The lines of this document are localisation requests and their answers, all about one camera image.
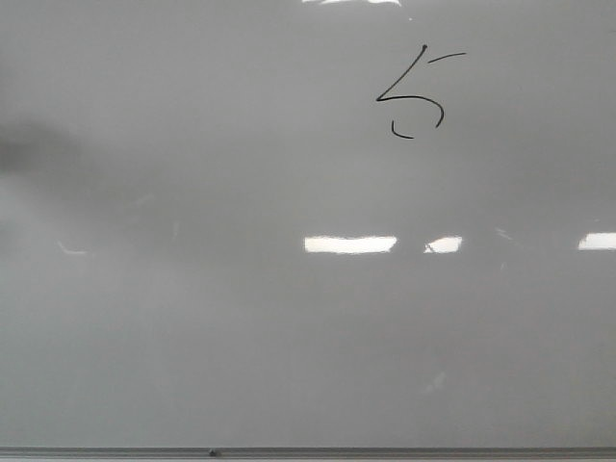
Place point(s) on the white glossy whiteboard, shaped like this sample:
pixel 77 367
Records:
pixel 308 223

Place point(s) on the grey aluminium whiteboard frame rail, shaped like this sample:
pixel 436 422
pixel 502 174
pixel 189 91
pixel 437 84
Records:
pixel 313 453

